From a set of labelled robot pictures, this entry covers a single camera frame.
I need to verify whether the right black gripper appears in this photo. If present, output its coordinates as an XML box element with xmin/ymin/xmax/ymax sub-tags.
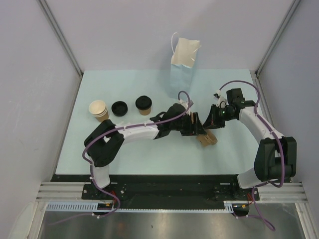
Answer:
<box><xmin>202</xmin><ymin>104</ymin><xmax>236</xmax><ymax>129</ymax></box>

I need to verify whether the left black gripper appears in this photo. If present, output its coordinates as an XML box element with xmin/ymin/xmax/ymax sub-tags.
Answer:
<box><xmin>170</xmin><ymin>112</ymin><xmax>206</xmax><ymax>136</ymax></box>

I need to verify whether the brown pulp cup carrier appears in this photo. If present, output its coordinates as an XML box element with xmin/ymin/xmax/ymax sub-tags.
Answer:
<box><xmin>196</xmin><ymin>130</ymin><xmax>218</xmax><ymax>147</ymax></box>

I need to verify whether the black plastic cup lid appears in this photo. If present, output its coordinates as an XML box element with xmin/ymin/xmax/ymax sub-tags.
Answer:
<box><xmin>135</xmin><ymin>95</ymin><xmax>152</xmax><ymax>109</ymax></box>

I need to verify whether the light blue paper bag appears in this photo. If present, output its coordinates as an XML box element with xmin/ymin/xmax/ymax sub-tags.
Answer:
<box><xmin>168</xmin><ymin>32</ymin><xmax>201</xmax><ymax>98</ymax></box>

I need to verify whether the brown paper coffee cup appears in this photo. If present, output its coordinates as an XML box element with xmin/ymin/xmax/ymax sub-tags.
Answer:
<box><xmin>138</xmin><ymin>107</ymin><xmax>152</xmax><ymax>116</ymax></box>

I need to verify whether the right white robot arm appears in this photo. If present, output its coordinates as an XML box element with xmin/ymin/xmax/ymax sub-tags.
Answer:
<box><xmin>203</xmin><ymin>88</ymin><xmax>297</xmax><ymax>200</ymax></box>

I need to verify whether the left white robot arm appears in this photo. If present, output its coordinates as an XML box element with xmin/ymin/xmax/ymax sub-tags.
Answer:
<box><xmin>82</xmin><ymin>103</ymin><xmax>206</xmax><ymax>199</ymax></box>

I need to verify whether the stack of black lids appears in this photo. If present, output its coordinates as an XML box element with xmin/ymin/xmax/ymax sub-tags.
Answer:
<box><xmin>111</xmin><ymin>101</ymin><xmax>128</xmax><ymax>117</ymax></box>

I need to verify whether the stack of paper cups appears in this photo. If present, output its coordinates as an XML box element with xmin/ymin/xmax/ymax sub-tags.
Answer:
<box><xmin>89</xmin><ymin>100</ymin><xmax>109</xmax><ymax>122</ymax></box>

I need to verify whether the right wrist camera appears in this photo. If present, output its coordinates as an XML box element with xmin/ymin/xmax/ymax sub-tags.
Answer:
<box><xmin>214</xmin><ymin>91</ymin><xmax>227</xmax><ymax>109</ymax></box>

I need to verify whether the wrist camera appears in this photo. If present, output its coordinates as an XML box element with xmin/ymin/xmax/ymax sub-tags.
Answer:
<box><xmin>214</xmin><ymin>91</ymin><xmax>227</xmax><ymax>109</ymax></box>
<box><xmin>178</xmin><ymin>100</ymin><xmax>193</xmax><ymax>111</ymax></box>

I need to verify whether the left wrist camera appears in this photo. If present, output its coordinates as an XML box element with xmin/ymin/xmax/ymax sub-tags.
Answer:
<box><xmin>178</xmin><ymin>100</ymin><xmax>193</xmax><ymax>111</ymax></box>

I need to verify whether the white slotted cable duct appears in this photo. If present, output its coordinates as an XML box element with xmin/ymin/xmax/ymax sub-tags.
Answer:
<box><xmin>46</xmin><ymin>202</ymin><xmax>234</xmax><ymax>213</ymax></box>

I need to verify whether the aluminium frame post right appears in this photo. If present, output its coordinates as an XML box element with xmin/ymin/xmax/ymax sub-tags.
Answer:
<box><xmin>255</xmin><ymin>0</ymin><xmax>302</xmax><ymax>75</ymax></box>

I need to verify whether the aluminium frame post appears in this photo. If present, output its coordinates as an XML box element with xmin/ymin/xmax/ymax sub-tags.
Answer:
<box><xmin>38</xmin><ymin>0</ymin><xmax>84</xmax><ymax>77</ymax></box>
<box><xmin>255</xmin><ymin>0</ymin><xmax>302</xmax><ymax>75</ymax></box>

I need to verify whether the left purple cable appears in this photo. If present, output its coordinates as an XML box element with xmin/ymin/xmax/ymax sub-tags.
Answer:
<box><xmin>82</xmin><ymin>91</ymin><xmax>195</xmax><ymax>220</ymax></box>

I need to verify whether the aluminium frame post left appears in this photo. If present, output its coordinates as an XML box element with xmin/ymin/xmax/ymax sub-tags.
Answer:
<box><xmin>38</xmin><ymin>0</ymin><xmax>84</xmax><ymax>77</ymax></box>

